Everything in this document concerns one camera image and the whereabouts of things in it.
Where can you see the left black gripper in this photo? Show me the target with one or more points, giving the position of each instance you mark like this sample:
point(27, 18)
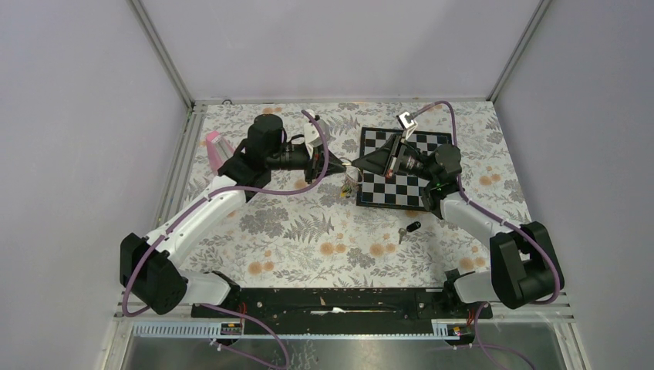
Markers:
point(315, 165)

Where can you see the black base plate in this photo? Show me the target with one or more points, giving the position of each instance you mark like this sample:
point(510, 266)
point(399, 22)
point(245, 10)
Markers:
point(339, 310)

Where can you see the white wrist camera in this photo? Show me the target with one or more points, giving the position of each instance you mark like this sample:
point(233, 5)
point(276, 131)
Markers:
point(408, 124)
point(312, 137)

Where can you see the black white chessboard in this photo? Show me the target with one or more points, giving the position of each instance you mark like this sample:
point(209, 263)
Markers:
point(402, 192)

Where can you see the key with black fob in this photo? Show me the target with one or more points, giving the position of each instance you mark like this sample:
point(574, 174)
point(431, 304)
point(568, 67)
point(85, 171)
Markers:
point(403, 231)

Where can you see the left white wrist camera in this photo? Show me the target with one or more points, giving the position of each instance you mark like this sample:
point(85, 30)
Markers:
point(312, 137)

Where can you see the pink box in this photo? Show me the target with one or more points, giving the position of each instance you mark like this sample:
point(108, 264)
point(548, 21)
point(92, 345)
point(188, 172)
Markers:
point(219, 150)

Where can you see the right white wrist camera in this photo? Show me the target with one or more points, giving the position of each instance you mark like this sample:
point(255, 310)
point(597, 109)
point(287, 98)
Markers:
point(408, 124)

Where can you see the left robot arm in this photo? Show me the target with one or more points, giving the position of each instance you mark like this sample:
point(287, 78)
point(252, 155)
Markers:
point(150, 266)

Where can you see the keyring with coloured keys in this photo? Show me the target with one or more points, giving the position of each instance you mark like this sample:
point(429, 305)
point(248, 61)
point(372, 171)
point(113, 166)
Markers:
point(353, 178)

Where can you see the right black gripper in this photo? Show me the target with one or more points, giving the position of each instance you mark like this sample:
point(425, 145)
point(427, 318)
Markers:
point(376, 161)

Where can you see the white cable duct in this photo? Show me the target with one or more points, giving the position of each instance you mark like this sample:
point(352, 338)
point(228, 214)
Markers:
point(235, 330)

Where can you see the floral table mat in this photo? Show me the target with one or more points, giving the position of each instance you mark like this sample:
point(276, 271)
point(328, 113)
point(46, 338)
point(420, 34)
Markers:
point(318, 239)

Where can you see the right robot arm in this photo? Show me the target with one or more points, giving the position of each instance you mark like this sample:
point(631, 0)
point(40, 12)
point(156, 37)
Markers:
point(523, 268)

